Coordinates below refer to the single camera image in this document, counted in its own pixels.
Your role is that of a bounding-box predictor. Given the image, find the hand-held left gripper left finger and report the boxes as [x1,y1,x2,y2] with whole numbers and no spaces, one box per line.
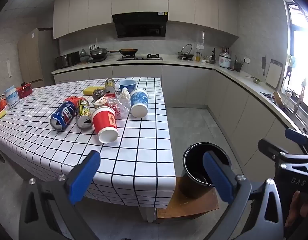
[19,150,102,240]

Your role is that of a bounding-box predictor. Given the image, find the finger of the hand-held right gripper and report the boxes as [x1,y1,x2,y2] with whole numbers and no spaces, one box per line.
[284,128,308,154]
[258,138,290,161]

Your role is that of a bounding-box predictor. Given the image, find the steel wool scrubber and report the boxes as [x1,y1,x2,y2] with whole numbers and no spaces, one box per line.
[92,88,106,101]

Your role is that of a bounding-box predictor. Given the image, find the white rice cooker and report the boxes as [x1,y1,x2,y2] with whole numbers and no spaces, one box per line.
[218,51,232,69]

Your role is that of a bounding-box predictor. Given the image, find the metal sink faucet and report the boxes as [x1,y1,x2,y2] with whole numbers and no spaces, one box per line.
[293,78,308,115]

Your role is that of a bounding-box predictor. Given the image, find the yellow sponge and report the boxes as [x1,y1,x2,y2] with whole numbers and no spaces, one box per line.
[83,86,105,95]

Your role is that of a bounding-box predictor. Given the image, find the blue white paper cup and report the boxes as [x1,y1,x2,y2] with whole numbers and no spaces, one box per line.
[130,88,149,118]

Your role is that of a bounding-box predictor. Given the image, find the red paper cup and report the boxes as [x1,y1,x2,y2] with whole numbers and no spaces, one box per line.
[91,106,119,144]

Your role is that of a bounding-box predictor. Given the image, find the black gas stove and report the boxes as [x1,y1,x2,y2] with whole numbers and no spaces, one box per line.
[116,53,164,61]

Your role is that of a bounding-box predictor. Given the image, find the grey lower cabinets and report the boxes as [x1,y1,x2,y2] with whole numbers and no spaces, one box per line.
[53,64,308,178]

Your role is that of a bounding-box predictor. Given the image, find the brown wooden stool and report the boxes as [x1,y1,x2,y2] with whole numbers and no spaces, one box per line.
[156,176,220,221]

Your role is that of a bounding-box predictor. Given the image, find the crumpled white paper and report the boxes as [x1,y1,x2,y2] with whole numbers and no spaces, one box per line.
[120,87,131,103]

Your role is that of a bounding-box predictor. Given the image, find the black range hood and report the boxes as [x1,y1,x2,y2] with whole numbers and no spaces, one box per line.
[112,11,169,38]

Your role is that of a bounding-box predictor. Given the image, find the red box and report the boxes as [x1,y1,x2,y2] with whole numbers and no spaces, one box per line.
[16,83,33,99]

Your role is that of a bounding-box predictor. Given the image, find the beige upper cabinets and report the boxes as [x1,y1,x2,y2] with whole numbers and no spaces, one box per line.
[53,0,240,40]

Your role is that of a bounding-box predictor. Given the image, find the blue soda can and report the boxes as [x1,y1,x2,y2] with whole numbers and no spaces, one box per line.
[50,101,76,131]

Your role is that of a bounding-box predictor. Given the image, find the kettle on stand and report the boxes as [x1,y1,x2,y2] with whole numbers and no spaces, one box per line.
[177,44,195,60]

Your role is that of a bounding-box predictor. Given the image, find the black wok with lid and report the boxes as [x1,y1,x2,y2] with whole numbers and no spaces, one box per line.
[87,46,110,61]

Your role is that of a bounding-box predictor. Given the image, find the clear plastic wrapper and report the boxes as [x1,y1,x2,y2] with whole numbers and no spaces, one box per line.
[104,97,131,119]

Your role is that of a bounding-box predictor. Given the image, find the small beige carton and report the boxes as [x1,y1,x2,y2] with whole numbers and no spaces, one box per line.
[93,97,110,109]

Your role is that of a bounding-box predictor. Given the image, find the white blue round tub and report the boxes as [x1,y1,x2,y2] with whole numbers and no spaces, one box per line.
[4,85,20,109]

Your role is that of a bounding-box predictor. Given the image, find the white checked tablecloth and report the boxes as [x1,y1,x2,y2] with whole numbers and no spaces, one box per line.
[0,77,177,209]

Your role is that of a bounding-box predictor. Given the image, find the black utensil holder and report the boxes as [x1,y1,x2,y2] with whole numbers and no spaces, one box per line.
[233,55,244,72]

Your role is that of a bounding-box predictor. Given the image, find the black toaster oven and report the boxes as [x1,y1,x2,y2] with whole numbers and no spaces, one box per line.
[55,51,80,69]

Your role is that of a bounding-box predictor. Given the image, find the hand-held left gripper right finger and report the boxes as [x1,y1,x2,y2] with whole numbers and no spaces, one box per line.
[203,151,285,240]

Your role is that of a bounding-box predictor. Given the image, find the grey ceramic jar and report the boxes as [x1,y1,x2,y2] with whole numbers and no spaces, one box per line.
[80,48,90,63]

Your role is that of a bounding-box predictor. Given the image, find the yellow green drink can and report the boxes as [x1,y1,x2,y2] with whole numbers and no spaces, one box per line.
[76,98,93,130]

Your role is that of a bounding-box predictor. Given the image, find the green gold drink can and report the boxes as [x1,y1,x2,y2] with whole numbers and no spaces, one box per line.
[104,78,116,94]

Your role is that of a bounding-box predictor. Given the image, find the orange plastic wrapper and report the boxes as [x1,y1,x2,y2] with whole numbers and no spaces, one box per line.
[64,96,86,105]

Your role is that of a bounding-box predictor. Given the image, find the person's right hand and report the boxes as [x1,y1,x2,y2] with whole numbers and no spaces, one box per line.
[285,190,308,228]

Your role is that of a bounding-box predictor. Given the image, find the kitchen window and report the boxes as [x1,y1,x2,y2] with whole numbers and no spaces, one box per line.
[280,0,308,105]

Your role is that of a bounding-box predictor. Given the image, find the black plastic bucket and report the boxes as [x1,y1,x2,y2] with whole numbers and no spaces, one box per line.
[182,142,231,198]

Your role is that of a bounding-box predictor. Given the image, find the white cutting board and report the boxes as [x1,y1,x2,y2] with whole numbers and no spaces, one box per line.
[265,59,284,88]

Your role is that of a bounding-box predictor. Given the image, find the black frying pan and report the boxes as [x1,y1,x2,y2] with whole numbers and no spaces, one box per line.
[109,48,139,56]

